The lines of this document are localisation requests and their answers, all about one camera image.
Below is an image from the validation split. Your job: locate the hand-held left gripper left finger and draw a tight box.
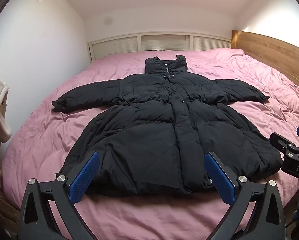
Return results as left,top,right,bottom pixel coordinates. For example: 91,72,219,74
19,151,100,240

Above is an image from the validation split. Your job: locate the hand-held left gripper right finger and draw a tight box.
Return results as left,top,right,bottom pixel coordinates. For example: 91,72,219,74
204,151,287,240

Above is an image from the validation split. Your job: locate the black puffer coat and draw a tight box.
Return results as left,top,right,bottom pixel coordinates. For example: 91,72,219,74
52,54,283,197

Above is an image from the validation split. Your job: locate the pink bed cover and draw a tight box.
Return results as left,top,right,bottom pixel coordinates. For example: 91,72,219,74
1,48,299,240

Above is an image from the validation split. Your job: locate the wooden headboard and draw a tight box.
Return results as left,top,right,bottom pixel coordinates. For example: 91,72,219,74
231,30,299,93

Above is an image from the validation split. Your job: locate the white louvred panel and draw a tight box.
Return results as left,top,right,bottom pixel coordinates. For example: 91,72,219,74
87,32,232,64

